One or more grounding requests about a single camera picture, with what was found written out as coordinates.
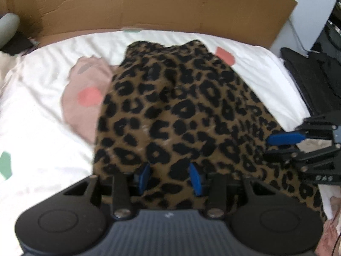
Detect brown cardboard sheet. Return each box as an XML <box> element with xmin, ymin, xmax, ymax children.
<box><xmin>0</xmin><ymin>0</ymin><xmax>298</xmax><ymax>51</ymax></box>

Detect white printed bed sheet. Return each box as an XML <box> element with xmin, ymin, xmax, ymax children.
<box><xmin>0</xmin><ymin>28</ymin><xmax>313</xmax><ymax>256</ymax></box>

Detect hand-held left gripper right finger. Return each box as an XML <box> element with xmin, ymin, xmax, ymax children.
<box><xmin>188</xmin><ymin>163</ymin><xmax>279</xmax><ymax>218</ymax></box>

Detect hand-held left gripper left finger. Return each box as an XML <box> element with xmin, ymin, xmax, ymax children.
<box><xmin>63</xmin><ymin>162</ymin><xmax>151</xmax><ymax>220</ymax></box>

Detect black cloth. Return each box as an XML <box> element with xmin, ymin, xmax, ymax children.
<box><xmin>280</xmin><ymin>27</ymin><xmax>341</xmax><ymax>116</ymax></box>

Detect grey neck pillow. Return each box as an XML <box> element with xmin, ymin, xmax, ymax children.
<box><xmin>0</xmin><ymin>13</ymin><xmax>21</xmax><ymax>46</ymax></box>

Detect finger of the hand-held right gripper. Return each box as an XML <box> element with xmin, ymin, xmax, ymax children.
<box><xmin>267</xmin><ymin>111</ymin><xmax>341</xmax><ymax>147</ymax></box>
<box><xmin>263</xmin><ymin>143</ymin><xmax>341</xmax><ymax>173</ymax></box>

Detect leopard print pants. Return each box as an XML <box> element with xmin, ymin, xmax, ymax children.
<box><xmin>92</xmin><ymin>39</ymin><xmax>329</xmax><ymax>223</ymax></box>

